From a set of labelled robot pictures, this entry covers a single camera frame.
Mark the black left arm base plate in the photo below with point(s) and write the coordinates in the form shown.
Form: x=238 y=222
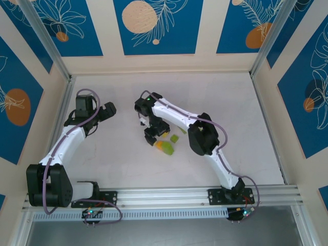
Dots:
x=110 y=198

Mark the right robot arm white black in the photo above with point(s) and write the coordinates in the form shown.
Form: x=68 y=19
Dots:
x=205 y=138

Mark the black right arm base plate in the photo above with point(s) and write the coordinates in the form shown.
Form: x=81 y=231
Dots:
x=215 y=197

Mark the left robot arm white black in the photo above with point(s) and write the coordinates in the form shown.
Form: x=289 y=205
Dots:
x=69 y=138

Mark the small green lego brick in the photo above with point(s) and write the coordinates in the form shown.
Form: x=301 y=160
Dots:
x=174 y=138

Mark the orange lego brick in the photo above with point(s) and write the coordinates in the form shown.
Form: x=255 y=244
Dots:
x=159 y=146

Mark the blue floral wall panel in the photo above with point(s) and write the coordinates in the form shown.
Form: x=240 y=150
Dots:
x=20 y=28
x=299 y=102
x=297 y=33
x=159 y=43
x=235 y=30
x=15 y=77
x=77 y=38

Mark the aluminium mounting rail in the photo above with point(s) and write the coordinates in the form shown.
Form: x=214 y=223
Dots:
x=164 y=194

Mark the aluminium frame post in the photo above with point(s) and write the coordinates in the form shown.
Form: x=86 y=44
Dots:
x=271 y=38
x=48 y=41

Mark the aluminium side rail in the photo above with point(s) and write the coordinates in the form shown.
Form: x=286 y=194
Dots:
x=64 y=102
x=266 y=115

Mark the grey metal sheet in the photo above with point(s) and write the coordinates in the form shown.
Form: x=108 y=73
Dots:
x=164 y=233

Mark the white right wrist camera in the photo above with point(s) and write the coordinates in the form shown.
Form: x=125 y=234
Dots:
x=141 y=123

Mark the long green lego brick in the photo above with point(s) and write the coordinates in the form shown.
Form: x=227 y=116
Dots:
x=166 y=133
x=167 y=148
x=182 y=130

